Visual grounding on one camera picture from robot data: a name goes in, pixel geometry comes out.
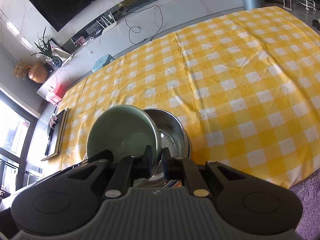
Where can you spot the white router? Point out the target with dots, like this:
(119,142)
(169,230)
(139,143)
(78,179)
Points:
(107,25)

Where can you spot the white card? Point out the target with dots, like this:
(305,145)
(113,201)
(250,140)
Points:
(62,53)

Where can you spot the light blue plastic stool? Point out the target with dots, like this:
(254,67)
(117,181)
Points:
(102,62)

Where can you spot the green bowl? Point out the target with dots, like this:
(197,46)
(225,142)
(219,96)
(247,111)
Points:
(120,130)

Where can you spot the dark tray with wooden frame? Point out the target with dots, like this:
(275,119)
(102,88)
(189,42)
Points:
(58,135)

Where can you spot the orange round vase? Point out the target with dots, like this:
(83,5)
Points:
(38,73)

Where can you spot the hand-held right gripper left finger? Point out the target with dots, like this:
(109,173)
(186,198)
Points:
(149,162)

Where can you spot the window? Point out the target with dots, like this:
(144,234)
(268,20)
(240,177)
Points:
(15,135)

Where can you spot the dried flower bunch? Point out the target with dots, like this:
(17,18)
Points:
(21,70)

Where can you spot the stainless steel bowl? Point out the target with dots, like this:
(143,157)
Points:
(175,140)

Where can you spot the white marble television console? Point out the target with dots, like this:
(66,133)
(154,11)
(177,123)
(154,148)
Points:
(140,10)

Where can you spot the yellow checked tablecloth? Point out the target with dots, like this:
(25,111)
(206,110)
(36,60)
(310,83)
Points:
(225,80)

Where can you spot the pink floral box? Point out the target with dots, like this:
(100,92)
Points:
(80,41)

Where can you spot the purple fluffy rug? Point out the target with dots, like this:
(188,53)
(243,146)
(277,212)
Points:
(307,200)

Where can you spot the green potted plant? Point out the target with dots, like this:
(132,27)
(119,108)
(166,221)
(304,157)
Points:
(45,47)

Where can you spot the red box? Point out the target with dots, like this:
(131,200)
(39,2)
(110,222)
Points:
(56,93)

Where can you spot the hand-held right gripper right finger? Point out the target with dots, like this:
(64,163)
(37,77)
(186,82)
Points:
(165,163)

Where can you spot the blue glass vase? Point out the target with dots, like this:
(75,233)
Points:
(57,62)

